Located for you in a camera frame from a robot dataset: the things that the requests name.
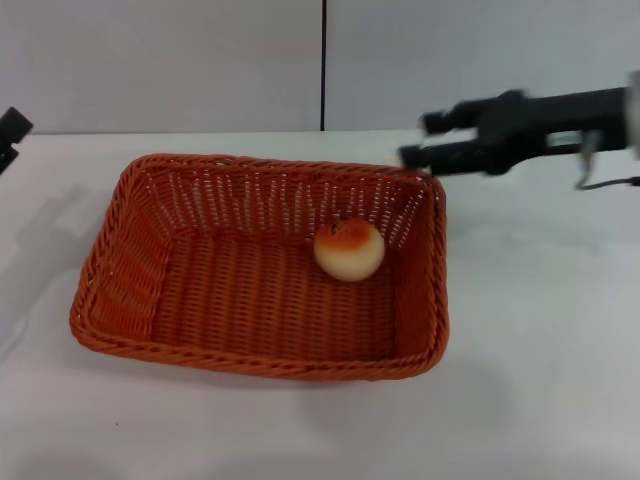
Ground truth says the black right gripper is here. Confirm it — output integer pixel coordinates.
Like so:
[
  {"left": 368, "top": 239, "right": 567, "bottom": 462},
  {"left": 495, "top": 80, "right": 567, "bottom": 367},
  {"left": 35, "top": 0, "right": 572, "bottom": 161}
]
[{"left": 398, "top": 87, "right": 630, "bottom": 177}]

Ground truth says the round toasted bread bun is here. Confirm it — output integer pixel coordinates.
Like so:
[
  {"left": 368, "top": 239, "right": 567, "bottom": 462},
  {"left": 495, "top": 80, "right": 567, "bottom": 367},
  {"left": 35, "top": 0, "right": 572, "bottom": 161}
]
[{"left": 313, "top": 214, "right": 386, "bottom": 282}]

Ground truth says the orange woven plastic basket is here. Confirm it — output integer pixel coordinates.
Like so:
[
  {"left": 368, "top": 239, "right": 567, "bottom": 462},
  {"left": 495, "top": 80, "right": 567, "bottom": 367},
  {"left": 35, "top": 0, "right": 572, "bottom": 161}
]
[{"left": 69, "top": 153, "right": 449, "bottom": 382}]

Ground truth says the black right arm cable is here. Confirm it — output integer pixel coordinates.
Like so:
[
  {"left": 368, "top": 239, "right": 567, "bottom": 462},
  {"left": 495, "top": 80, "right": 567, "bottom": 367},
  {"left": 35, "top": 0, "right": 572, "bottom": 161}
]
[{"left": 574, "top": 132, "right": 640, "bottom": 192}]

